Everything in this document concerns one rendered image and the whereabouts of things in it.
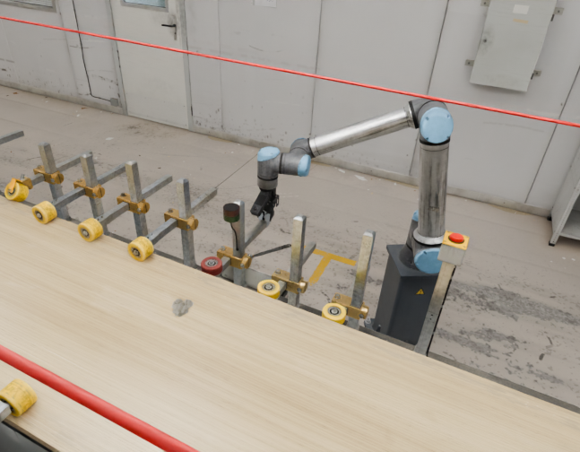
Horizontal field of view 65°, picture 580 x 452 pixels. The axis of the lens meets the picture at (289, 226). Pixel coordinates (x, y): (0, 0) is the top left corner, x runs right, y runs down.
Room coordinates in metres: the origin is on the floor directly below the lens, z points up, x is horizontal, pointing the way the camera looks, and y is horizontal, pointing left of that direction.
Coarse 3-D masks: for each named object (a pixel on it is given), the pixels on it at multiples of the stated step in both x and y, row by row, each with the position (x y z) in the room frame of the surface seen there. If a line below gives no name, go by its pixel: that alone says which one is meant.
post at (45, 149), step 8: (40, 144) 1.81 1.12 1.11; (48, 144) 1.83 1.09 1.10; (40, 152) 1.81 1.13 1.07; (48, 152) 1.82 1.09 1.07; (48, 160) 1.81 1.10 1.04; (48, 168) 1.80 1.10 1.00; (56, 184) 1.82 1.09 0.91; (56, 192) 1.81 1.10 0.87; (64, 208) 1.82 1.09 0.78; (64, 216) 1.81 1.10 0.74
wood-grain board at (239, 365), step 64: (0, 256) 1.28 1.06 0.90; (64, 256) 1.31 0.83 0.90; (128, 256) 1.33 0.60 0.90; (0, 320) 0.98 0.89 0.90; (64, 320) 0.99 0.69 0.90; (128, 320) 1.01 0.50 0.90; (192, 320) 1.03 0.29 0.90; (256, 320) 1.05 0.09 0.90; (320, 320) 1.06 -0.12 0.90; (0, 384) 0.75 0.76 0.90; (128, 384) 0.78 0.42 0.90; (192, 384) 0.79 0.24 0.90; (256, 384) 0.80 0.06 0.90; (320, 384) 0.82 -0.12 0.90; (384, 384) 0.83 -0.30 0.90; (448, 384) 0.84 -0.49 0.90; (64, 448) 0.59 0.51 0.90; (128, 448) 0.60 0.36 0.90; (256, 448) 0.62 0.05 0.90; (320, 448) 0.63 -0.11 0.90; (384, 448) 0.64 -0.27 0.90; (448, 448) 0.65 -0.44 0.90; (512, 448) 0.66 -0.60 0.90; (576, 448) 0.67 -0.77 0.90
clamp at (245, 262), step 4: (220, 248) 1.46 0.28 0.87; (228, 248) 1.46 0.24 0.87; (232, 248) 1.46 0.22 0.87; (220, 252) 1.43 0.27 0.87; (224, 252) 1.43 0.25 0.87; (228, 252) 1.44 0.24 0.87; (232, 252) 1.44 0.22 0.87; (220, 256) 1.43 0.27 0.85; (228, 256) 1.42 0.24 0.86; (232, 256) 1.41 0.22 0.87; (236, 256) 1.41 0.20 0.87; (244, 256) 1.41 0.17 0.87; (248, 256) 1.42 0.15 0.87; (232, 260) 1.41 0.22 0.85; (236, 260) 1.40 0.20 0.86; (240, 260) 1.39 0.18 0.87; (244, 260) 1.40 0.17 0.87; (248, 260) 1.41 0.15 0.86; (232, 264) 1.41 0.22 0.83; (236, 264) 1.40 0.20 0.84; (240, 264) 1.39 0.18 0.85; (244, 264) 1.39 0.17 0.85; (248, 264) 1.41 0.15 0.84; (240, 268) 1.39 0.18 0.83
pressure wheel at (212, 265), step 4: (212, 256) 1.35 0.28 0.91; (204, 260) 1.33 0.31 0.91; (208, 260) 1.33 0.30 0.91; (212, 260) 1.34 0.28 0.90; (216, 260) 1.34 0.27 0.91; (220, 260) 1.34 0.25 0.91; (204, 264) 1.31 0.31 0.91; (208, 264) 1.31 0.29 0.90; (212, 264) 1.31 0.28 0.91; (216, 264) 1.32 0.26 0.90; (220, 264) 1.31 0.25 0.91; (204, 268) 1.29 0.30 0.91; (208, 268) 1.28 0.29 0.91; (212, 268) 1.29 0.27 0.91; (216, 268) 1.29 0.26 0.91; (220, 268) 1.30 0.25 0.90; (204, 272) 1.29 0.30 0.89; (208, 272) 1.28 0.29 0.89; (212, 272) 1.28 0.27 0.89; (216, 272) 1.29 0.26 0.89; (220, 272) 1.30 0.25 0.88
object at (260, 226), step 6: (258, 222) 1.68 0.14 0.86; (264, 222) 1.68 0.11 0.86; (252, 228) 1.63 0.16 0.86; (258, 228) 1.63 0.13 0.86; (264, 228) 1.68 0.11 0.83; (246, 234) 1.58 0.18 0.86; (252, 234) 1.58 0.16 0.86; (258, 234) 1.63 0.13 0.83; (246, 240) 1.54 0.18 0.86; (252, 240) 1.57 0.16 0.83; (246, 246) 1.53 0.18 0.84; (222, 258) 1.41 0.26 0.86; (228, 258) 1.41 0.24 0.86; (222, 264) 1.37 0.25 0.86; (228, 264) 1.40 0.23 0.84; (222, 270) 1.36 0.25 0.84; (216, 276) 1.32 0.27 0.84
